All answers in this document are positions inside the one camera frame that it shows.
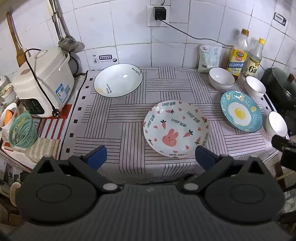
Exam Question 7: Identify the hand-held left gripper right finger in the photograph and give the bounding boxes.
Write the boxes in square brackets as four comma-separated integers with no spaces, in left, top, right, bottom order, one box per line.
[177,145,266,194]

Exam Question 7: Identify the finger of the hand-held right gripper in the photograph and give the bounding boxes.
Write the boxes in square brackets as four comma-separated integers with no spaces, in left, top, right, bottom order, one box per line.
[272,135,296,151]
[281,146,296,172]

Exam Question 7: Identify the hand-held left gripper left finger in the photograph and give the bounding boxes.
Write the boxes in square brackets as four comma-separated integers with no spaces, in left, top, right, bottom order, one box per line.
[31,145,122,193]

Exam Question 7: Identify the white ribbed bowl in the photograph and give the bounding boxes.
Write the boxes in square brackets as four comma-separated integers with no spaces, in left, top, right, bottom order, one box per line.
[245,76,267,98]
[265,111,288,138]
[208,67,236,91]

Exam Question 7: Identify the striped patchwork tablecloth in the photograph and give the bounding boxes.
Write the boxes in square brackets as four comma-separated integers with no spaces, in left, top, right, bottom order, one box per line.
[60,67,281,184]

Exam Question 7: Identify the pink bunny print plate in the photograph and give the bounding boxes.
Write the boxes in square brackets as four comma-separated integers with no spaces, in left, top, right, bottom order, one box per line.
[143,100,210,158]

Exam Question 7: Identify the black cooking pot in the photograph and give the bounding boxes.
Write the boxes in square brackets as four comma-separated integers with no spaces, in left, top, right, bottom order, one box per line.
[261,67,296,114]

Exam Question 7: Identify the blue fried egg print plate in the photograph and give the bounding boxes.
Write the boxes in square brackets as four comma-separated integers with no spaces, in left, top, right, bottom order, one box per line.
[220,90,263,133]

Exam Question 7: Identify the checked beige towel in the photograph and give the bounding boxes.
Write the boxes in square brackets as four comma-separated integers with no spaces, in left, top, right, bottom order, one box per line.
[25,138,61,164]

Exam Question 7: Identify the red striped cloth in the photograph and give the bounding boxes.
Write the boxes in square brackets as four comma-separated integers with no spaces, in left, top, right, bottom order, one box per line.
[0,104,74,172]

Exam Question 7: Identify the glass pot lid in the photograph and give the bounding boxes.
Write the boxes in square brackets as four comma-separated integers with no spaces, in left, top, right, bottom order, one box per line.
[272,68,296,94]

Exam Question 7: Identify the white plate with black rim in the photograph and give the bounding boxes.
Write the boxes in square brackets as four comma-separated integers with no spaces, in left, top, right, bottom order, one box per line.
[93,63,143,98]

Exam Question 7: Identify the green plastic colander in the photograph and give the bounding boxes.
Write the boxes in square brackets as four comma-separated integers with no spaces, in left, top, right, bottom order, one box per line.
[9,111,38,148]

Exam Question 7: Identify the clear vinegar bottle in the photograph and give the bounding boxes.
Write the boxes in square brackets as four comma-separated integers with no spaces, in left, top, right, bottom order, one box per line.
[243,38,265,77]

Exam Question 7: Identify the white rice cooker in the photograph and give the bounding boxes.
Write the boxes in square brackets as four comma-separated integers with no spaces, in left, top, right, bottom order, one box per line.
[11,47,75,118]

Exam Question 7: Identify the yellow label cooking wine bottle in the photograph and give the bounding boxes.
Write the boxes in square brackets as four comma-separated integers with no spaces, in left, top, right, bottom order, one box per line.
[225,28,250,80]

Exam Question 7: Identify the white ceramic cup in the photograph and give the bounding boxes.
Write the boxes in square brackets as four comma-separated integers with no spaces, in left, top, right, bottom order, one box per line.
[0,103,20,142]

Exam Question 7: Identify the white powder bag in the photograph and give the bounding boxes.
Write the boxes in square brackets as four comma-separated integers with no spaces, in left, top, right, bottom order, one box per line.
[198,45,222,73]

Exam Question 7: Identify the patterned small bowl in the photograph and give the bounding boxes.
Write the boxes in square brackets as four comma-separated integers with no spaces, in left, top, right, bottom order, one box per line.
[0,76,15,105]

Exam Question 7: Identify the metal ladle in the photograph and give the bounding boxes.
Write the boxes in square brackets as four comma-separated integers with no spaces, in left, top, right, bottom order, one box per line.
[47,0,78,50]

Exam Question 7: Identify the wooden spatula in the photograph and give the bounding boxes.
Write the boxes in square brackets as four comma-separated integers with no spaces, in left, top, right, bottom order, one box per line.
[6,12,26,67]

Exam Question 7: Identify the black plug-in charger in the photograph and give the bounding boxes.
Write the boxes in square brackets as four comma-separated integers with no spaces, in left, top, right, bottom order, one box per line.
[154,7,165,22]

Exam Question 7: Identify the black rice cooker power cord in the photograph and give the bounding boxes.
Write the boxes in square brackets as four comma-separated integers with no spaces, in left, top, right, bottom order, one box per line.
[24,48,61,119]

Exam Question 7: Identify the black and white wall sticker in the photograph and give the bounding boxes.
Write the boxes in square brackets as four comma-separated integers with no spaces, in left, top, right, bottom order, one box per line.
[92,54,119,64]

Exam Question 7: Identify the small black wall sticker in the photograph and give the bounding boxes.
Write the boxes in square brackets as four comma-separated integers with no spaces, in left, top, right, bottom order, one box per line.
[274,13,287,26]

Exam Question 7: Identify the thin black cable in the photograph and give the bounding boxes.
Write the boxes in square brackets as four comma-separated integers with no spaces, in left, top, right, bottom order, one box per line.
[162,20,233,48]

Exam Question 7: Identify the white wall socket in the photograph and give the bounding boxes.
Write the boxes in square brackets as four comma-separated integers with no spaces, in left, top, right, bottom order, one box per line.
[147,5,171,27]

